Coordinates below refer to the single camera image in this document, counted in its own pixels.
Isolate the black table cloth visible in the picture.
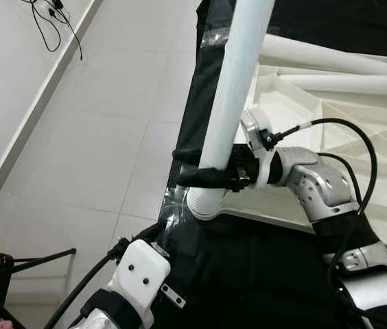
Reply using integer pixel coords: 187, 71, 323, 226
159, 0, 387, 329

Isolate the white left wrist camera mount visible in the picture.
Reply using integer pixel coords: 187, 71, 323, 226
108, 239, 172, 328

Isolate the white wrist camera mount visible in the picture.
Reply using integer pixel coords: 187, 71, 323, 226
238, 108, 280, 189
108, 239, 172, 328

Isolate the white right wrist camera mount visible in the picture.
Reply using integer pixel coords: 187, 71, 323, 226
238, 108, 280, 189

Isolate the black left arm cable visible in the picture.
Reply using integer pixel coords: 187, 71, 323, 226
43, 219, 170, 329

